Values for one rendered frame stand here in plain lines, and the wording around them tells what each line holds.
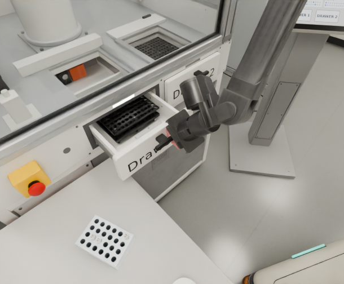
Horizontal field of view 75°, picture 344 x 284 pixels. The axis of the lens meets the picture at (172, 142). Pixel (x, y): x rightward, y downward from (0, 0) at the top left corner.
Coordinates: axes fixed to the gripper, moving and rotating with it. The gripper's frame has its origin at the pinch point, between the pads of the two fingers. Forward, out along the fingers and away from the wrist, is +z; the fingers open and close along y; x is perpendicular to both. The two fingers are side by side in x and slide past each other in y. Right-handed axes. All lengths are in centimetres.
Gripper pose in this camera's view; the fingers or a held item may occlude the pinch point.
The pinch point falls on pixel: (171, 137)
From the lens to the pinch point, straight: 66.1
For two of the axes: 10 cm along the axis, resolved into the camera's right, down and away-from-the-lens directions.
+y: -5.5, -8.3, -0.9
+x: -7.2, 5.2, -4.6
